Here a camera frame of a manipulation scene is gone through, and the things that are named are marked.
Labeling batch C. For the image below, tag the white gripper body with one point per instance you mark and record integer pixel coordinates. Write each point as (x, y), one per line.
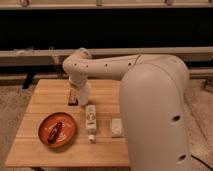
(83, 95)

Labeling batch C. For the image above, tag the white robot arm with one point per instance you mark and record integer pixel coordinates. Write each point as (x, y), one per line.
(151, 100)

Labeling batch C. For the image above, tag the red brown snack box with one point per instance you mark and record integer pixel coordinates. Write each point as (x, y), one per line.
(73, 100)

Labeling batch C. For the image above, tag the white plastic bottle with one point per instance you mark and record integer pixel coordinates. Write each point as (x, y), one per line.
(91, 123)

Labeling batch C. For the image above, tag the dark snack bar in bowl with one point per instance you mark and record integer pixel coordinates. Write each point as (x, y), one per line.
(55, 133)

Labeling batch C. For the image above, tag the clear wrapped white packet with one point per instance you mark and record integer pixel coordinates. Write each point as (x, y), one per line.
(116, 128)

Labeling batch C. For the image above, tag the wooden table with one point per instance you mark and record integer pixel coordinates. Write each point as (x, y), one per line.
(51, 95)

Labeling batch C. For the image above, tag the grey horizontal wall rail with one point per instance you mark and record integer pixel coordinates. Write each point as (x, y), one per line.
(27, 57)

